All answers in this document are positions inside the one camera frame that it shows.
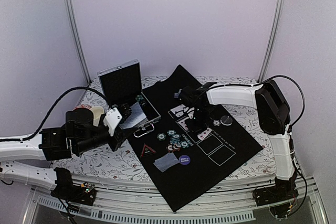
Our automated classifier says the left aluminium frame post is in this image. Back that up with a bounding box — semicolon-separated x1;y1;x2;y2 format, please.
64;0;92;84

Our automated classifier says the blue playing card deck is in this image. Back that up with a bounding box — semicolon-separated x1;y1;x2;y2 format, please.
119;102;146;130

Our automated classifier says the black round dealer button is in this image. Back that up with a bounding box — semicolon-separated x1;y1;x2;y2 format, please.
220;115;233;126

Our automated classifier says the right aluminium frame post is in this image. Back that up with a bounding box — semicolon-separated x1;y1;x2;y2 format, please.
258;0;285;81

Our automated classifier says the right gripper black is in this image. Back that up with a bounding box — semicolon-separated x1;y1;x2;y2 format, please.
185;105;214;135

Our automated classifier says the blue ten chip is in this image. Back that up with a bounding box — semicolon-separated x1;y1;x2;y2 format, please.
213;120;221;126

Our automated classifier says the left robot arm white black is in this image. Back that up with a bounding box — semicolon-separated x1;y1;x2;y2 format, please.
1;87;130;200

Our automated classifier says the purple small blind button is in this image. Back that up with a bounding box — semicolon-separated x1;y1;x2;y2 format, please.
178;155;191;166

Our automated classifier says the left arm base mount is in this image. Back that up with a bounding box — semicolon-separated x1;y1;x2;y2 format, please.
51;168;97;206

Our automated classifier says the black poker play mat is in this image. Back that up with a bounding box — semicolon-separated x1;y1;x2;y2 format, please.
128;65;262;212

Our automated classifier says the red patterned small dish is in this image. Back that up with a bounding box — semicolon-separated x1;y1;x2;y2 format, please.
74;104;91;110

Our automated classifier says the dealt playing card grey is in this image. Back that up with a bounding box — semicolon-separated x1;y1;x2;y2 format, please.
174;90;181;99

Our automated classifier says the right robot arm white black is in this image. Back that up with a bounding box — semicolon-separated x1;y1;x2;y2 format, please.
174;75;299;201

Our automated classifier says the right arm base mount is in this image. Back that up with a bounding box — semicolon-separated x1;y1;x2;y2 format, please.
252;177;299;218

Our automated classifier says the aluminium poker chip case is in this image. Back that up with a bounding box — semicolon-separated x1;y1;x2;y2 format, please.
98;59;161;138

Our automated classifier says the black red triangle button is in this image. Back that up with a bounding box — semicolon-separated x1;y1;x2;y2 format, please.
140;144;156;157

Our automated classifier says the green twenty chip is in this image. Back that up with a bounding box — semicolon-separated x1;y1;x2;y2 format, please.
157;133;166;141

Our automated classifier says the face up card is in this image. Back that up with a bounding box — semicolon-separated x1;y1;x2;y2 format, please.
169;104;189;118
177;118;188;132
197;127;212;141

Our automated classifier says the cream ceramic cup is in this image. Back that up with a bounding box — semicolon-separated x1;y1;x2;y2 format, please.
90;106;105;126

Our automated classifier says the aluminium frame post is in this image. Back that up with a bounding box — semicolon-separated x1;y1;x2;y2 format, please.
64;0;92;84
258;0;285;81

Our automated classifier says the chip pile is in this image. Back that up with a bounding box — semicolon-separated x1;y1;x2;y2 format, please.
166;130;191;153

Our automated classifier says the green poker chip stack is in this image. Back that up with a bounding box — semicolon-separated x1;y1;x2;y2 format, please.
135;95;145;105

